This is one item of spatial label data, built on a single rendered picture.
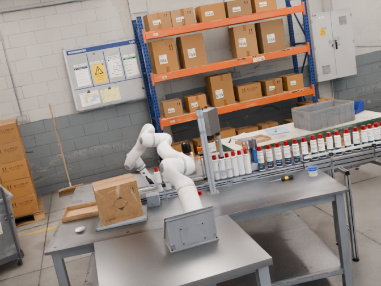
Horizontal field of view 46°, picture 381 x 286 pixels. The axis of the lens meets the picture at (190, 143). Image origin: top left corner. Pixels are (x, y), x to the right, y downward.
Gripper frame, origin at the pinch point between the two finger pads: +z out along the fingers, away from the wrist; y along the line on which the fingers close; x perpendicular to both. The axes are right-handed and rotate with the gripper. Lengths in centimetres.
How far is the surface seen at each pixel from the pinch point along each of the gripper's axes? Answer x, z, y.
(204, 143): -52, -9, -19
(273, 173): -87, 45, -10
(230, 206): -43, 30, -55
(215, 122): -69, -17, -13
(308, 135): -158, 80, 112
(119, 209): 24, -9, -43
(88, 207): 56, -10, 10
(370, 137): -172, 65, -9
